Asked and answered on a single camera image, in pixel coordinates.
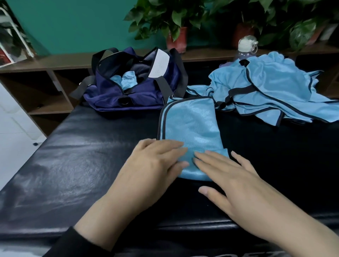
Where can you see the person's left hand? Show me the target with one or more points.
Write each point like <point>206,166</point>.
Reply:
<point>148,174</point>

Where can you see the person's right hand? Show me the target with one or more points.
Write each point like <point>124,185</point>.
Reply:
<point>243,193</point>

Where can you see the light blue vest black trim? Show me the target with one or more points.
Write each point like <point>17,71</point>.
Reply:
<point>193,124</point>
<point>127,79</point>
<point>275,79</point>

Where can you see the navy blue bag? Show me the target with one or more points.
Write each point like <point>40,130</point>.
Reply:
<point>106,98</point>

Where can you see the clear bottle silver cap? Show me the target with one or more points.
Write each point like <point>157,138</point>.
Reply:
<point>247,46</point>

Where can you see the black leather bench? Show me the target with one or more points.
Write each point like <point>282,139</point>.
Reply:
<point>63,164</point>

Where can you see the wooden shelf cabinet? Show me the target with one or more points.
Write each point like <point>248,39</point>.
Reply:
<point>47,103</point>

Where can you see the green plant in red pot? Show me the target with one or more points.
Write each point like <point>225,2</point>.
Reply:
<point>243,16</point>
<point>164,16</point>

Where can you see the green plant in white pot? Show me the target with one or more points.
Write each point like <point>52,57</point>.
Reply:
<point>307,21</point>

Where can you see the white wheeled cart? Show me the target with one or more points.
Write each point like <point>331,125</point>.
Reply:
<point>21,37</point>

